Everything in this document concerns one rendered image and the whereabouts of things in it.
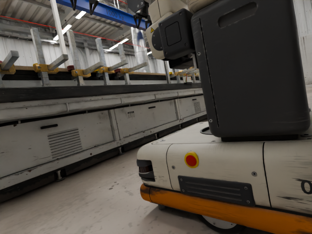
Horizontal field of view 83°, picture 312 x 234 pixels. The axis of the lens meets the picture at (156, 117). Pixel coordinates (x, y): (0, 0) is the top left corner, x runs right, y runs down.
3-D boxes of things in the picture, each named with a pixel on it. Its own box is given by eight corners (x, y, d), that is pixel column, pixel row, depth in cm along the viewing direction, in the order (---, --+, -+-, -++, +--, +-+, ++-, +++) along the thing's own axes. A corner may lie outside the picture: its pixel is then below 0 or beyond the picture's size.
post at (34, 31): (53, 98, 121) (37, 27, 119) (47, 98, 119) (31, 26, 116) (51, 99, 124) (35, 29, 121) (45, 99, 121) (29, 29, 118)
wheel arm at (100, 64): (104, 67, 127) (103, 61, 127) (100, 66, 125) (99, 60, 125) (75, 81, 155) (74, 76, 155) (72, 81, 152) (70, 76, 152)
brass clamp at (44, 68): (59, 71, 125) (57, 64, 125) (37, 70, 115) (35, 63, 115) (55, 74, 129) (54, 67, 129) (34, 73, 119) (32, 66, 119)
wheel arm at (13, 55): (20, 58, 89) (18, 49, 89) (11, 57, 86) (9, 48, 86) (2, 80, 116) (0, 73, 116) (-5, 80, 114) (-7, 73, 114)
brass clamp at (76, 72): (91, 75, 145) (90, 69, 144) (75, 75, 134) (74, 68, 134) (87, 77, 149) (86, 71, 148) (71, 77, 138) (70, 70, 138)
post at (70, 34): (85, 90, 141) (72, 29, 138) (81, 90, 138) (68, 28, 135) (83, 91, 143) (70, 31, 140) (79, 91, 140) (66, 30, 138)
